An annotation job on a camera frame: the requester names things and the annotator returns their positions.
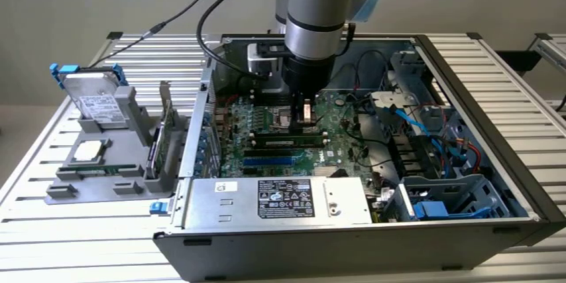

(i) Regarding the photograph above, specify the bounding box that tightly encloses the silver chipset heat sink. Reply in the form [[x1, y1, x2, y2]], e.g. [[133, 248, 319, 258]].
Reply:
[[313, 166, 351, 178]]

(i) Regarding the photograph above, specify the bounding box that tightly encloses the open black PC case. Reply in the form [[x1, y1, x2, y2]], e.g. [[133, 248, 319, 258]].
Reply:
[[152, 32, 566, 283]]

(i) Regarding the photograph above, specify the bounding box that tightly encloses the CPU socket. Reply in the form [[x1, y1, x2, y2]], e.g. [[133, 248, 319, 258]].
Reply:
[[257, 106, 321, 133]]

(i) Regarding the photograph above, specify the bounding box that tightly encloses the thick black camera cable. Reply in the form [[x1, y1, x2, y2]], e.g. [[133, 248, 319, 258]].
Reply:
[[196, 0, 269, 82]]

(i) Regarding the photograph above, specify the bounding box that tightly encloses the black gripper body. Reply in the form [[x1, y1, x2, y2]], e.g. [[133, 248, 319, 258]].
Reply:
[[281, 55, 333, 99]]

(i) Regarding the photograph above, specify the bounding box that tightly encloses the light blue data wire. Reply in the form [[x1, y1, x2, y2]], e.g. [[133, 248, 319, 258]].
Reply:
[[387, 103, 464, 164]]

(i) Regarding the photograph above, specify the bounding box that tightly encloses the blue expansion slot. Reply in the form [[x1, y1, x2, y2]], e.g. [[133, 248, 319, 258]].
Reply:
[[241, 156, 297, 166]]

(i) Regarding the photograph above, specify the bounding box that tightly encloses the grey metal disk bay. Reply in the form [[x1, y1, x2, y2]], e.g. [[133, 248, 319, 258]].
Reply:
[[396, 173, 516, 223]]

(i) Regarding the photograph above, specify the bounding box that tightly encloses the grey parts rack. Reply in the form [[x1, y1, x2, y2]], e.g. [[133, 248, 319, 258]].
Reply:
[[42, 85, 188, 206]]

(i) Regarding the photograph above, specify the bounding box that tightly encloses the blue disk carrier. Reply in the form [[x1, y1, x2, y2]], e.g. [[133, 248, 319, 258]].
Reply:
[[49, 62, 129, 99]]

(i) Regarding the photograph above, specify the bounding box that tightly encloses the red wire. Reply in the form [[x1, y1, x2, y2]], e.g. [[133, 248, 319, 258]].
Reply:
[[459, 139, 487, 173]]

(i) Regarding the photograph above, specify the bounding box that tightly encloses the black cable with metal plug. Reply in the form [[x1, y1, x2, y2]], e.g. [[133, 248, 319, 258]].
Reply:
[[85, 0, 224, 69]]

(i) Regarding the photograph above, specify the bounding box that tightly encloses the blue case latch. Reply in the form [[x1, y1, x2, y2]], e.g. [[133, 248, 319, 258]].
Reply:
[[148, 200, 172, 215]]

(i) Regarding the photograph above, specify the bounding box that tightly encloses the black wire loop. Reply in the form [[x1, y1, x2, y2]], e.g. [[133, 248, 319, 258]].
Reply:
[[353, 50, 391, 92]]

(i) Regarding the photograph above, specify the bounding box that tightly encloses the green graphics card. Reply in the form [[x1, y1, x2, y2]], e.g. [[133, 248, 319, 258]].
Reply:
[[144, 80, 178, 180]]

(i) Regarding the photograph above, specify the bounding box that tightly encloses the grey metal drive cage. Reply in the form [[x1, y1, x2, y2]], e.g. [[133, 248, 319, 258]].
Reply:
[[368, 48, 447, 121]]

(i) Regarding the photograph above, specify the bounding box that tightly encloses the silver CPU chip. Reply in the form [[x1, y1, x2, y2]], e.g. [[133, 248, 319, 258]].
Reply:
[[72, 140, 108, 162]]

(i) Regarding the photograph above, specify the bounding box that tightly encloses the green motherboard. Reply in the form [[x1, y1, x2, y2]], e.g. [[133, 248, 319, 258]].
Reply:
[[210, 87, 392, 199]]

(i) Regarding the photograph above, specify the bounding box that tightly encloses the green RAM stick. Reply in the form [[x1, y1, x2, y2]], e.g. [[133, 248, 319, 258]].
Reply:
[[249, 133, 331, 150], [74, 163, 138, 177]]

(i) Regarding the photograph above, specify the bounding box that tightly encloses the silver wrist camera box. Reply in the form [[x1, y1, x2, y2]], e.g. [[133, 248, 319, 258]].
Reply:
[[245, 42, 289, 93]]

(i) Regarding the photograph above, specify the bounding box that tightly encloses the short black wrist cable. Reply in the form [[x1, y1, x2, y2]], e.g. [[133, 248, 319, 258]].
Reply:
[[336, 22, 357, 60]]

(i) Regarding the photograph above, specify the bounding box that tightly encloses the silver hard disk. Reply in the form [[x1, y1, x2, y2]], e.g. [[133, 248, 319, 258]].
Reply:
[[61, 70, 121, 125]]

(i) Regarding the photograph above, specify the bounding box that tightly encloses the silver power supply unit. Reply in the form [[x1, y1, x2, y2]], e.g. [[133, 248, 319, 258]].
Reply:
[[178, 176, 373, 229]]

